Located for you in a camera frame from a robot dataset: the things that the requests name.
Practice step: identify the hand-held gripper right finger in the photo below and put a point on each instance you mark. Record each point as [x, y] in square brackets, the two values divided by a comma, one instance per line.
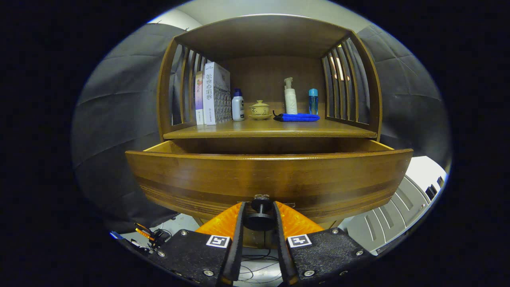
[279, 243]

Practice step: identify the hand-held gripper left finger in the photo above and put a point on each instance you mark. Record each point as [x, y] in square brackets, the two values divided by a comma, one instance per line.
[238, 243]

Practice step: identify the wooden drawer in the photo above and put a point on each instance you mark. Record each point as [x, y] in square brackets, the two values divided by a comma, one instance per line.
[239, 179]

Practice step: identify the white plastic drawer unit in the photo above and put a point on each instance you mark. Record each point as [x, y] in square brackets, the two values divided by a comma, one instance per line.
[390, 215]

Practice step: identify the wooden countertop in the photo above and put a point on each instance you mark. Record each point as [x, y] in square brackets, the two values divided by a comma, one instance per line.
[259, 127]

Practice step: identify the wooden cabinet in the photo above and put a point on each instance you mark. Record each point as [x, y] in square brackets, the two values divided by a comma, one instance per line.
[263, 36]

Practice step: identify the orange black device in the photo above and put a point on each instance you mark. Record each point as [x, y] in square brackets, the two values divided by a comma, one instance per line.
[153, 237]

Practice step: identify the blue folded cloth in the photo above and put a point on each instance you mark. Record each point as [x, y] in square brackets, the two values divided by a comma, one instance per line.
[297, 117]

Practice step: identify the white bottle blue cap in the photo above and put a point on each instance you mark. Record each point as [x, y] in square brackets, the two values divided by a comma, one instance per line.
[238, 107]

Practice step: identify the yellow lidded tea cup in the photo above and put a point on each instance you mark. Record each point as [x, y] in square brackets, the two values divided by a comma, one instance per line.
[259, 108]

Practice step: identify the white pump bottle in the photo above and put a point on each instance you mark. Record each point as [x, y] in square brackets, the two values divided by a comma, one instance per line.
[291, 101]

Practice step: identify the blue transparent bottle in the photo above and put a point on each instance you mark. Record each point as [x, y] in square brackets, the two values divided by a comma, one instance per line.
[313, 103]

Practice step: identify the thin purple book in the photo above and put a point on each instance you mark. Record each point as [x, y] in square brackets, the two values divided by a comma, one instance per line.
[199, 99]

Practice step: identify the thick white book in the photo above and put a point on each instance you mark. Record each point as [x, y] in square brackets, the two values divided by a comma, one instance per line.
[215, 95]

